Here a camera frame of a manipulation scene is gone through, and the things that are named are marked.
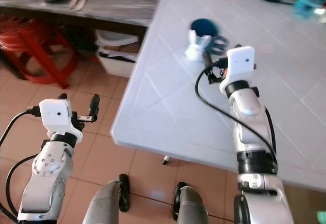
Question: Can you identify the white mug with blue inside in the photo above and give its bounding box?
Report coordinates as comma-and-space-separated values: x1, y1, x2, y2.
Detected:
184, 18, 221, 63

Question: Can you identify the white waste bin with bag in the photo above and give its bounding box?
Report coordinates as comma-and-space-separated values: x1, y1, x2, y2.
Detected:
95, 30, 139, 79

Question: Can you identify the white plastic folding table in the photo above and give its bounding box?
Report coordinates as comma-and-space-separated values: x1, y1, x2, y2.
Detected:
111, 0, 326, 193

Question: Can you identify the grey left robot leg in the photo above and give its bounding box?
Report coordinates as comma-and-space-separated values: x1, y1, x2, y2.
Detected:
81, 174, 131, 224

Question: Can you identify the grey robot leg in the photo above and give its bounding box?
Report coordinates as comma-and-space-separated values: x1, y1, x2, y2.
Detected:
81, 174, 131, 224
173, 182, 215, 224

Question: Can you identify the red plastic stool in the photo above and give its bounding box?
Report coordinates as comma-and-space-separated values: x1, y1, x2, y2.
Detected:
0, 15, 82, 90

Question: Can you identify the grey wood-grain table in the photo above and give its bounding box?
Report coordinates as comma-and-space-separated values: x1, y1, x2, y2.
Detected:
0, 0, 166, 29

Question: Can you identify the grey right robot leg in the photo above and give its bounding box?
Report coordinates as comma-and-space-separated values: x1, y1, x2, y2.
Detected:
173, 182, 215, 224

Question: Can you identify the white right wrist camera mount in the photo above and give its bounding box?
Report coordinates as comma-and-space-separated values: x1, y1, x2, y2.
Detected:
219, 46, 256, 94

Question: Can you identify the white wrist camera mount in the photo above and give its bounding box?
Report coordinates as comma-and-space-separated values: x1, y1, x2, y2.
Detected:
39, 99, 83, 142
219, 46, 256, 94

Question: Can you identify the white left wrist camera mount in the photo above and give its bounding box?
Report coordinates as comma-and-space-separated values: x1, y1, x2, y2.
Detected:
39, 99, 83, 142

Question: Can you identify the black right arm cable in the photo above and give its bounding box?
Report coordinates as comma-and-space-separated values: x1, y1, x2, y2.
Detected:
195, 60, 278, 164

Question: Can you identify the long black left arm cable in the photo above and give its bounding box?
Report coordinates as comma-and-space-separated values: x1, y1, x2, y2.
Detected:
0, 107, 41, 223

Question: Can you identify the short black left arm cable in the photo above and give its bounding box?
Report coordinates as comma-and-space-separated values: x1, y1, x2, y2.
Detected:
5, 154, 39, 220

